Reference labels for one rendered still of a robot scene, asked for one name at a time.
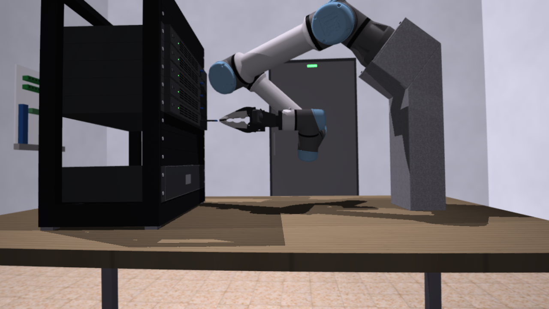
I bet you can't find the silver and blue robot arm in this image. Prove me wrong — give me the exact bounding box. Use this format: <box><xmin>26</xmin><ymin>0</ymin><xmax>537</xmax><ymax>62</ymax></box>
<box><xmin>208</xmin><ymin>0</ymin><xmax>395</xmax><ymax>162</ymax></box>

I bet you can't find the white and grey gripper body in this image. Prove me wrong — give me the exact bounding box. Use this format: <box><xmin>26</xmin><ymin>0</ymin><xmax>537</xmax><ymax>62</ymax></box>
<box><xmin>248</xmin><ymin>110</ymin><xmax>282</xmax><ymax>132</ymax></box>

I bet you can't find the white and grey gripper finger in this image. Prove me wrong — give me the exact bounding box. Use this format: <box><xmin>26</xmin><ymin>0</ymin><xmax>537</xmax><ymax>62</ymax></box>
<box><xmin>219</xmin><ymin>120</ymin><xmax>256</xmax><ymax>133</ymax></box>
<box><xmin>219</xmin><ymin>107</ymin><xmax>256</xmax><ymax>121</ymax></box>

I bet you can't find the black server rack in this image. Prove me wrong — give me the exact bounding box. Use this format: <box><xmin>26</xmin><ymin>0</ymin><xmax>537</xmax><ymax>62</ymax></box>
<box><xmin>38</xmin><ymin>0</ymin><xmax>218</xmax><ymax>230</ymax></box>

